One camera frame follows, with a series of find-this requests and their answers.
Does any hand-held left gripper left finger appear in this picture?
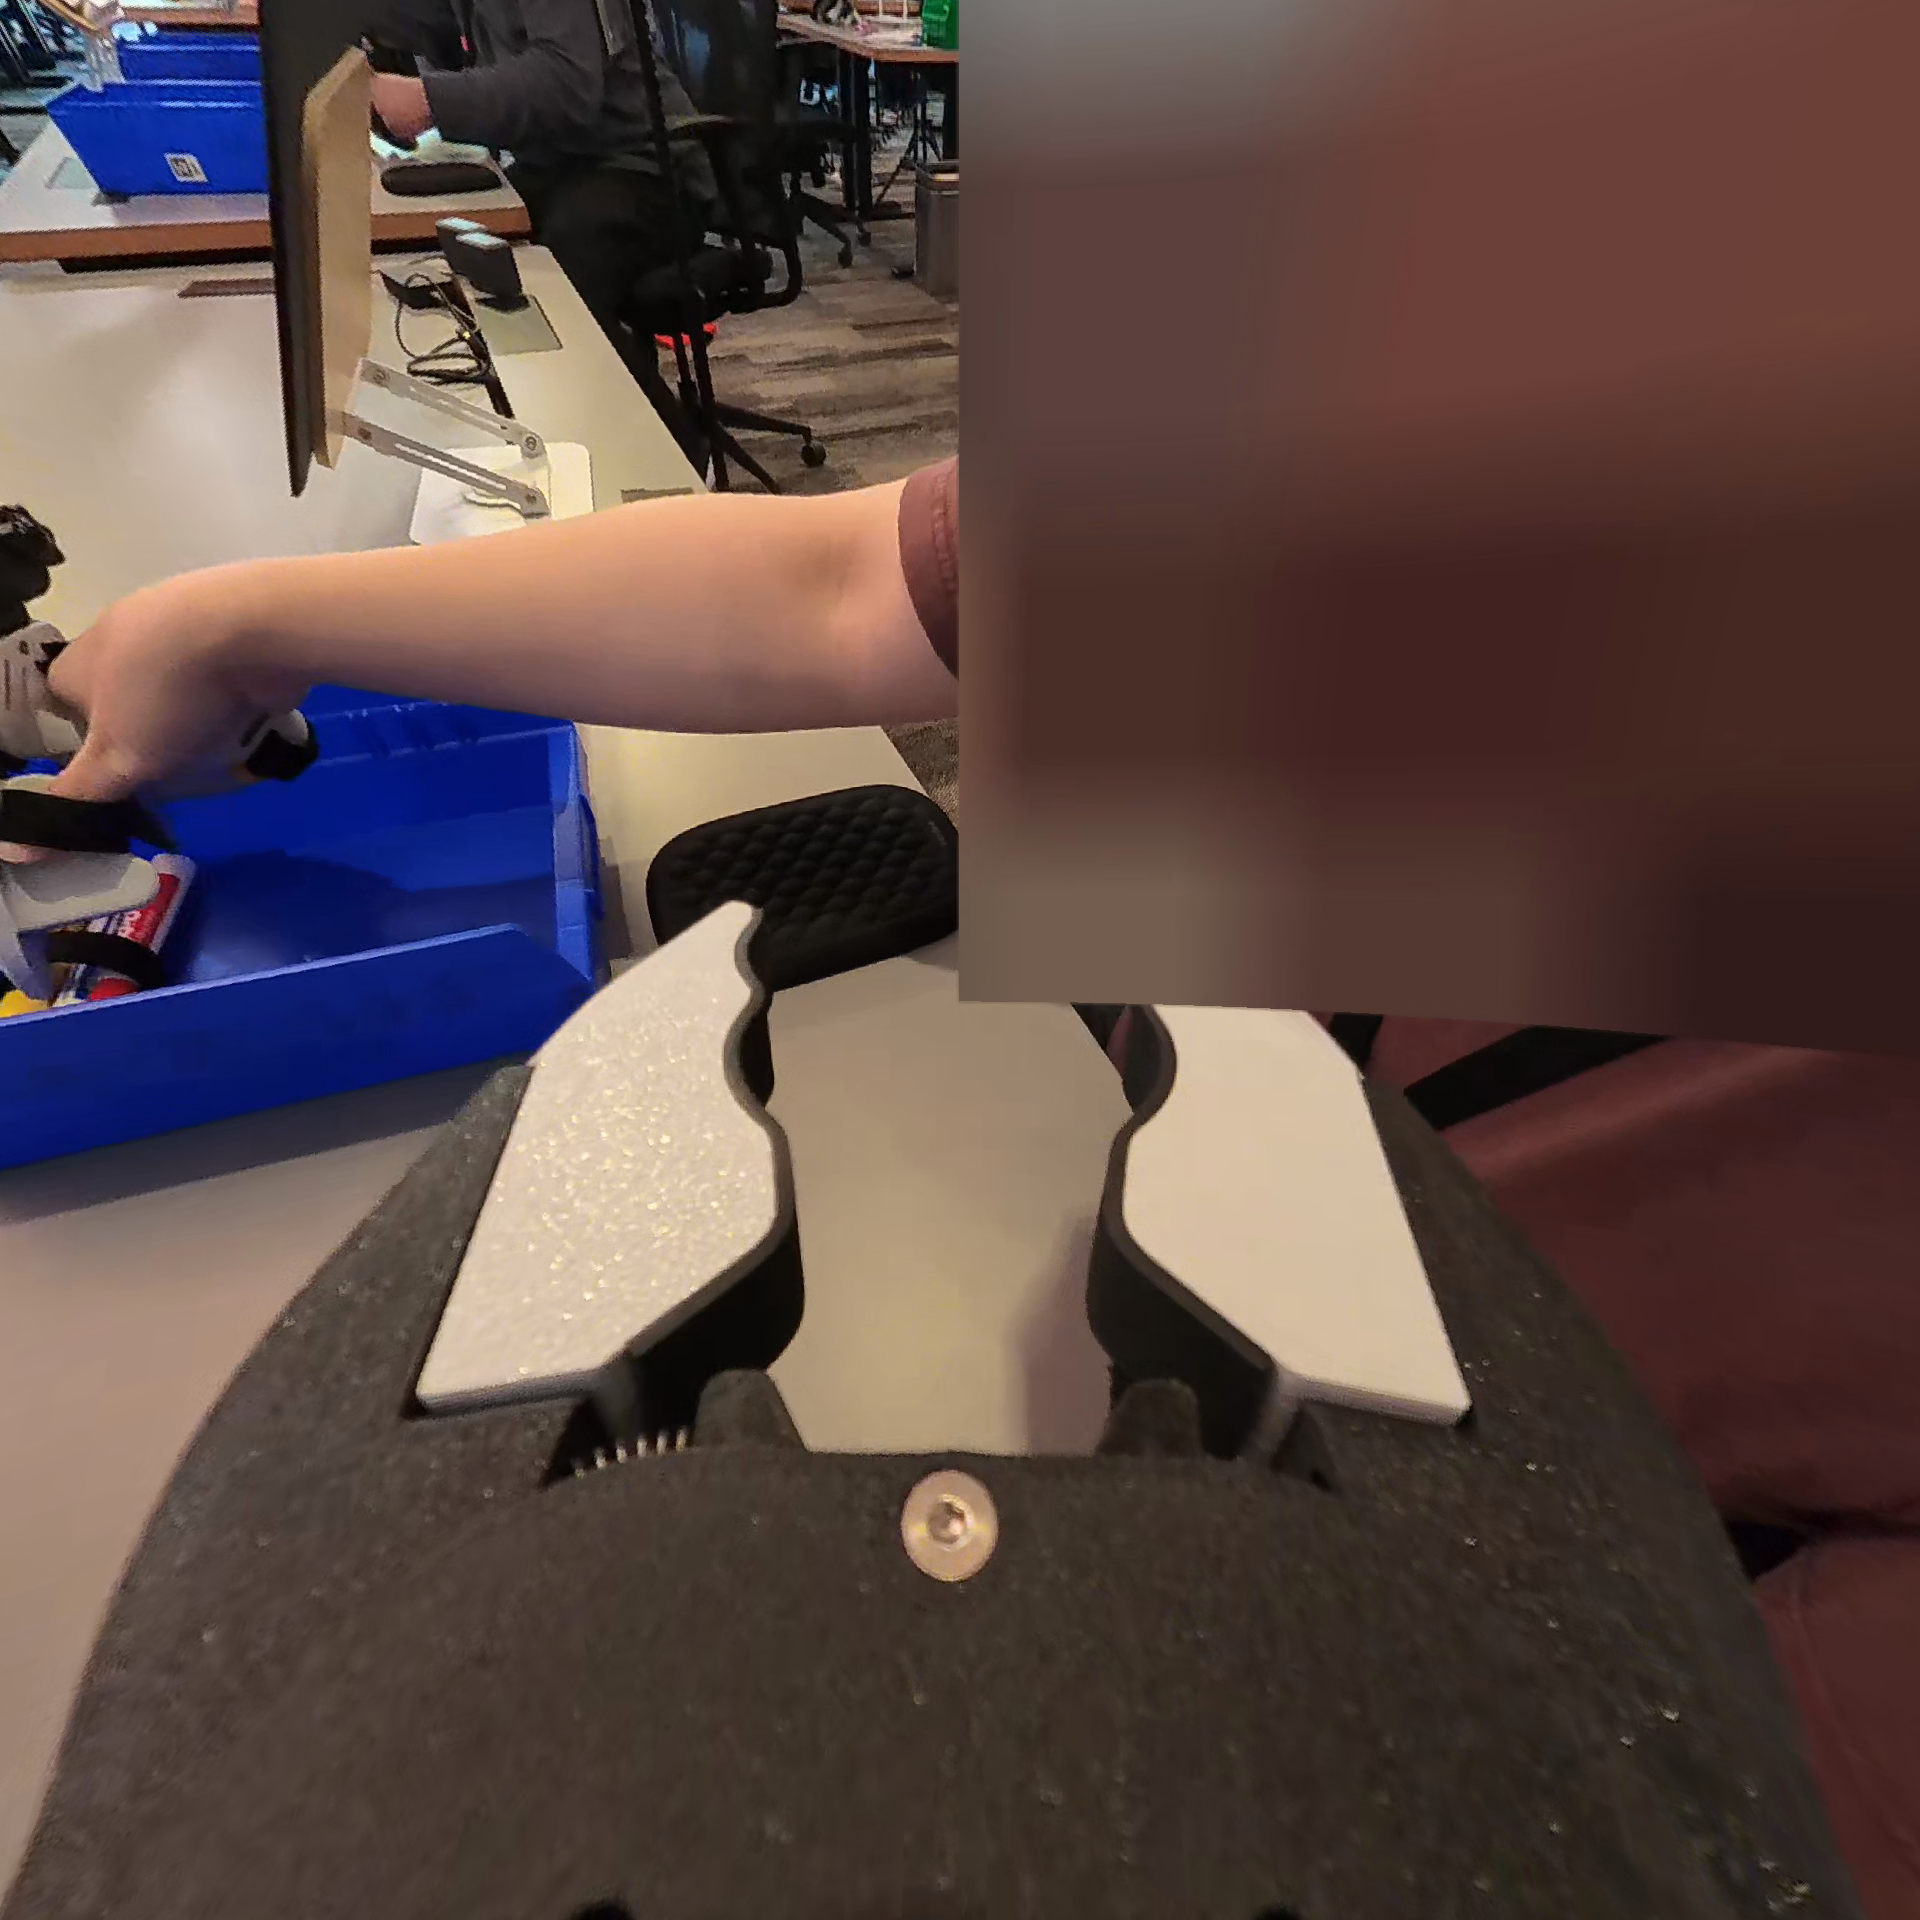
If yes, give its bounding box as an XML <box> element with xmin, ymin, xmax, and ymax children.
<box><xmin>411</xmin><ymin>901</ymin><xmax>804</xmax><ymax>1419</ymax></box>

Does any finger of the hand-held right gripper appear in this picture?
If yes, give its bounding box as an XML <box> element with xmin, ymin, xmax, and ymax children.
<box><xmin>0</xmin><ymin>855</ymin><xmax>161</xmax><ymax>994</ymax></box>

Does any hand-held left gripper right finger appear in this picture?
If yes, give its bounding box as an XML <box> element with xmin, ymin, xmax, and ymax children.
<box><xmin>1088</xmin><ymin>1001</ymin><xmax>1475</xmax><ymax>1449</ymax></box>

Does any blue plastic bin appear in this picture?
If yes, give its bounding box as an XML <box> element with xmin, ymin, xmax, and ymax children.
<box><xmin>46</xmin><ymin>75</ymin><xmax>272</xmax><ymax>197</ymax></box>
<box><xmin>0</xmin><ymin>681</ymin><xmax>606</xmax><ymax>1172</ymax></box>
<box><xmin>112</xmin><ymin>32</ymin><xmax>265</xmax><ymax>85</ymax></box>

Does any person's right forearm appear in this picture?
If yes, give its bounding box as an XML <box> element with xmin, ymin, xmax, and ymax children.
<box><xmin>224</xmin><ymin>481</ymin><xmax>922</xmax><ymax>741</ymax></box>

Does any black velcro tie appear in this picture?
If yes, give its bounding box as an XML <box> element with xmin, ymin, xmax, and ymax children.
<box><xmin>30</xmin><ymin>931</ymin><xmax>169</xmax><ymax>994</ymax></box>

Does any person's right hand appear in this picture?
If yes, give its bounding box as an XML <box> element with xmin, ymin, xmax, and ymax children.
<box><xmin>46</xmin><ymin>577</ymin><xmax>288</xmax><ymax>801</ymax></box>

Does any red dry-erase marker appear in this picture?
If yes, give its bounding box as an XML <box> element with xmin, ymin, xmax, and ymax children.
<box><xmin>82</xmin><ymin>858</ymin><xmax>202</xmax><ymax>994</ymax></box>

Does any person in maroon shirt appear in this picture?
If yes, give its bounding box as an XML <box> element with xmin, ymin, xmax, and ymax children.
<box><xmin>896</xmin><ymin>457</ymin><xmax>1920</xmax><ymax>1920</ymax></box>

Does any black quilted wrist rest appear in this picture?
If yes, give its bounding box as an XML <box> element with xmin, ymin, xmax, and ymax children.
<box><xmin>646</xmin><ymin>784</ymin><xmax>961</xmax><ymax>992</ymax></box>

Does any wooden document stand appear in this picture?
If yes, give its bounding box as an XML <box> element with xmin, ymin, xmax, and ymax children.
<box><xmin>263</xmin><ymin>0</ymin><xmax>598</xmax><ymax>548</ymax></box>

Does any black charger box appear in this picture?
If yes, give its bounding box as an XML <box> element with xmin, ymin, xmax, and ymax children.
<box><xmin>435</xmin><ymin>217</ymin><xmax>531</xmax><ymax>313</ymax></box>

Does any black office chair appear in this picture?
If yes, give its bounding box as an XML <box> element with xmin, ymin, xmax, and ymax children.
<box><xmin>622</xmin><ymin>0</ymin><xmax>831</xmax><ymax>496</ymax></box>

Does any black cable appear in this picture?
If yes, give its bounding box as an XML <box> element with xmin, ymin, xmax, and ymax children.
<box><xmin>382</xmin><ymin>271</ymin><xmax>514</xmax><ymax>417</ymax></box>

